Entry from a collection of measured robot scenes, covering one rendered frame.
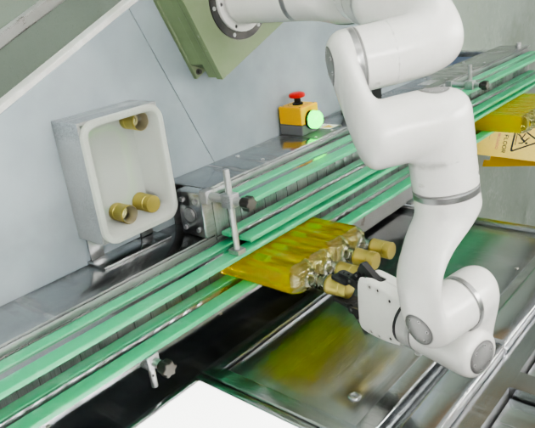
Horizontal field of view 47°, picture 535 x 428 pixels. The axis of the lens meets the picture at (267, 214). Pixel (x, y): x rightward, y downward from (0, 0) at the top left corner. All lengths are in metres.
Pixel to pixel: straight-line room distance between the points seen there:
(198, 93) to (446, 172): 0.70
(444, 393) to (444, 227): 0.36
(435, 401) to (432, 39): 0.56
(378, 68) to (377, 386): 0.53
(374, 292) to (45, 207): 0.58
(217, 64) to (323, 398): 0.66
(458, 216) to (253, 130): 0.77
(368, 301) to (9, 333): 0.56
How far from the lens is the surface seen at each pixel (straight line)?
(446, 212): 0.79
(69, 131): 1.09
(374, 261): 1.18
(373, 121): 0.74
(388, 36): 0.81
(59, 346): 1.01
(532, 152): 4.49
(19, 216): 1.12
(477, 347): 0.90
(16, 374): 0.97
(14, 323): 1.07
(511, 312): 1.29
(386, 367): 1.12
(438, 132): 0.75
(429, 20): 0.82
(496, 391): 1.12
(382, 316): 1.00
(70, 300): 1.09
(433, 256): 0.79
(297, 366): 1.13
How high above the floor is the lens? 1.73
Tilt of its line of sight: 39 degrees down
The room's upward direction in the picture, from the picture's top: 102 degrees clockwise
